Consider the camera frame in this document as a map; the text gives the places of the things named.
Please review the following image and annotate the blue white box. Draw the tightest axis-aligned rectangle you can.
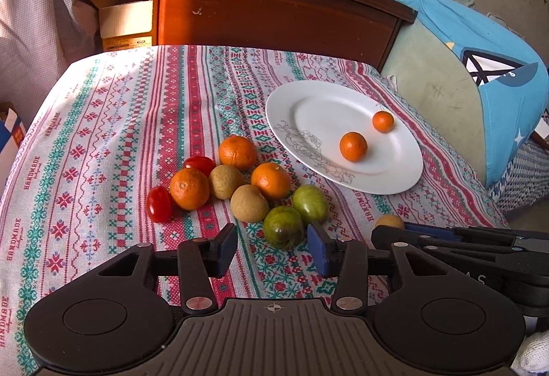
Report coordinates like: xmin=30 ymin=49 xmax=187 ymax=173
xmin=0 ymin=102 xmax=27 ymax=188

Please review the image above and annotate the houndstooth cloth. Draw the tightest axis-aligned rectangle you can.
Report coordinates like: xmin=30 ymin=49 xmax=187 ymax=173
xmin=489 ymin=110 xmax=549 ymax=214

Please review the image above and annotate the checked curtain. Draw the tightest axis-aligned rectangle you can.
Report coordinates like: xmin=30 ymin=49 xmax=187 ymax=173
xmin=0 ymin=0 xmax=104 ymax=121

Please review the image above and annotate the white orange cardboard box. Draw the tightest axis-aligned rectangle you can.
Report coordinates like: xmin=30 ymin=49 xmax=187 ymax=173
xmin=81 ymin=0 xmax=154 ymax=52

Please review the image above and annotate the patterned red green tablecloth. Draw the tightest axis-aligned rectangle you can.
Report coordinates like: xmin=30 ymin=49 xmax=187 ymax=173
xmin=0 ymin=44 xmax=511 ymax=364

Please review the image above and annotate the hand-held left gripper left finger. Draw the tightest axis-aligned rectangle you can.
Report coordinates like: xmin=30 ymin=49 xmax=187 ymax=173
xmin=98 ymin=223 xmax=238 ymax=314

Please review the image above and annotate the orange mandarin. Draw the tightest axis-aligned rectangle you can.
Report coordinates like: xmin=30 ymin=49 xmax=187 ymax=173
xmin=339 ymin=131 xmax=369 ymax=163
xmin=251 ymin=162 xmax=292 ymax=200
xmin=169 ymin=167 xmax=211 ymax=211
xmin=372 ymin=110 xmax=395 ymax=133
xmin=219 ymin=135 xmax=258 ymax=172

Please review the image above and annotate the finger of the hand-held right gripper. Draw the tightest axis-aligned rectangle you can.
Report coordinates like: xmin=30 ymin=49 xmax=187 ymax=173
xmin=371 ymin=225 xmax=528 ymax=269
xmin=404 ymin=222 xmax=549 ymax=249

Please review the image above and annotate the pale green mattress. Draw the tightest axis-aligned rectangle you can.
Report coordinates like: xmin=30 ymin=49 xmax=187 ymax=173
xmin=381 ymin=22 xmax=490 ymax=188

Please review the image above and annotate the blue pillow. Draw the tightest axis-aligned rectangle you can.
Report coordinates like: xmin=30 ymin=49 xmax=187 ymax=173
xmin=356 ymin=0 xmax=549 ymax=188

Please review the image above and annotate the white floral plate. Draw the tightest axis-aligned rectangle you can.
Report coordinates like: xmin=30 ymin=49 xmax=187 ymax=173
xmin=265 ymin=80 xmax=424 ymax=194

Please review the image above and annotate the brown wooden nightstand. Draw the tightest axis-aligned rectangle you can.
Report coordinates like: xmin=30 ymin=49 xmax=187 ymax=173
xmin=140 ymin=0 xmax=418 ymax=74

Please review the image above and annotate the red cherry tomato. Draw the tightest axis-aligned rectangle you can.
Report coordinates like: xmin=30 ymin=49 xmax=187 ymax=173
xmin=183 ymin=155 xmax=217 ymax=178
xmin=146 ymin=186 xmax=174 ymax=223

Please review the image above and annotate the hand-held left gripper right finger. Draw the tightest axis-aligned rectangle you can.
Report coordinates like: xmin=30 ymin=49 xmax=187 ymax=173
xmin=306 ymin=222 xmax=451 ymax=312

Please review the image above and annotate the person's right hand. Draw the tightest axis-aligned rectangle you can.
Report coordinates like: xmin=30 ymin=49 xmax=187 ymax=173
xmin=510 ymin=331 xmax=549 ymax=375

